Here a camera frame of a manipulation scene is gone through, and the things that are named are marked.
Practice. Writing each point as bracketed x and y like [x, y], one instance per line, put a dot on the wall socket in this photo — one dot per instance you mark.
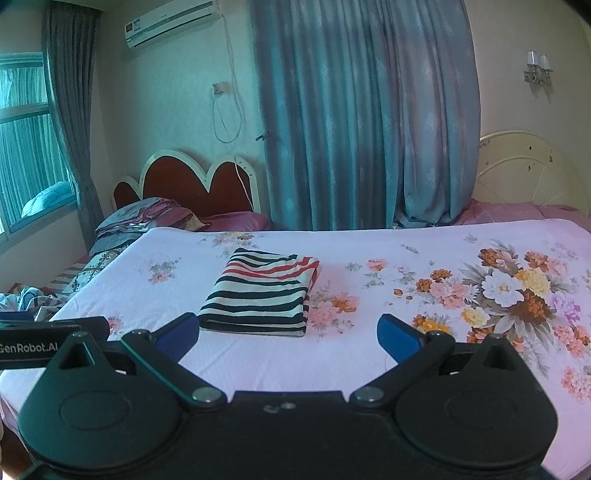
[220, 88]

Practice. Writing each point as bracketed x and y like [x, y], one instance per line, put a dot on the blue quilt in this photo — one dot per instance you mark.
[51, 196]

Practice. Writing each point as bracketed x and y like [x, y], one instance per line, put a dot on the window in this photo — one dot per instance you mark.
[27, 138]

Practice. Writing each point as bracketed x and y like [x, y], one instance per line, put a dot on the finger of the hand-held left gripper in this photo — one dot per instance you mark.
[98, 328]

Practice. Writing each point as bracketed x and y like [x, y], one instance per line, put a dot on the grey plaid quilt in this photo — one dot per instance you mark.
[97, 263]

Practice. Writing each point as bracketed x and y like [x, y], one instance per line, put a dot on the striped knit sweater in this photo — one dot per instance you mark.
[258, 295]

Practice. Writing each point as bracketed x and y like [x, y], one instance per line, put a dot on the pink blanket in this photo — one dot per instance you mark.
[508, 212]

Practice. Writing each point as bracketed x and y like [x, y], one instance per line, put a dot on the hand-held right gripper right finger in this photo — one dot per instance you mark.
[397, 340]

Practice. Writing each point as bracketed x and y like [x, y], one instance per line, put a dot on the blue curtain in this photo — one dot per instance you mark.
[346, 115]

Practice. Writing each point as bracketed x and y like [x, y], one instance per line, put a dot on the pink pillow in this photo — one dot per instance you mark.
[235, 220]

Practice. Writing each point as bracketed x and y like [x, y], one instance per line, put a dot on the white air conditioner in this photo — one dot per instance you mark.
[171, 23]

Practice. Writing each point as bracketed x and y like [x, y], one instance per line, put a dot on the grey curtain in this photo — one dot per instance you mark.
[69, 92]

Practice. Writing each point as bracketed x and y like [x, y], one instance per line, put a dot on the cream headboard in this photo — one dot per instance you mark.
[517, 175]

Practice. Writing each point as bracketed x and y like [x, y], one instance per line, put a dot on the bed with floral sheet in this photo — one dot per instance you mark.
[300, 364]

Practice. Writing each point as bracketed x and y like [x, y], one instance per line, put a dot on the blue white patterned cloth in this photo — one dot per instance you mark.
[27, 300]

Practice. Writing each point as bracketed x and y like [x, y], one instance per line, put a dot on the red scalloped headboard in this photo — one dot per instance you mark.
[175, 184]

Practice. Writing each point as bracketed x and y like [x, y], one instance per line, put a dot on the wall lamp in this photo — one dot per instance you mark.
[538, 67]

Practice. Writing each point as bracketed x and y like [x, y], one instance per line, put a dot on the stack of folded quilts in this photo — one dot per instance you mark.
[138, 214]

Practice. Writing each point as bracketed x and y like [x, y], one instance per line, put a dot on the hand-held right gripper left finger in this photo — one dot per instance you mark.
[178, 334]

